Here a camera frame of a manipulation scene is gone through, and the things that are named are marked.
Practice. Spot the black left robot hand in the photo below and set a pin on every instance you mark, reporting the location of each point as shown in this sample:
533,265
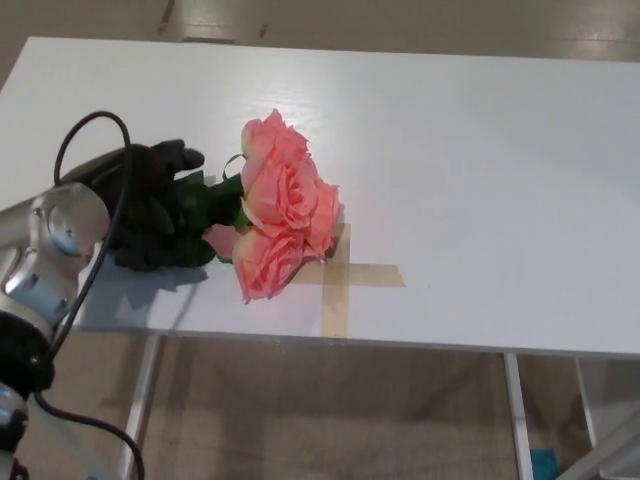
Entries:
140,200

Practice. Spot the pink rose bouquet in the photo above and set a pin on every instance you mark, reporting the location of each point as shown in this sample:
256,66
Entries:
285,200

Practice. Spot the white table leg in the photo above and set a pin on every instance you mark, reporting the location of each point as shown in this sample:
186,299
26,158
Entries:
586,400
142,400
517,420

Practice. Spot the beige masking tape strip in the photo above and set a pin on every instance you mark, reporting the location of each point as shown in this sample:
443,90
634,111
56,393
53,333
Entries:
375,276
334,315

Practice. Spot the teal object on floor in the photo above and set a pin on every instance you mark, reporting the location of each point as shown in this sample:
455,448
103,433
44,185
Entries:
545,465

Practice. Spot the grey metal stand frame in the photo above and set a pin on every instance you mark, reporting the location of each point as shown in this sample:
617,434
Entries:
615,455

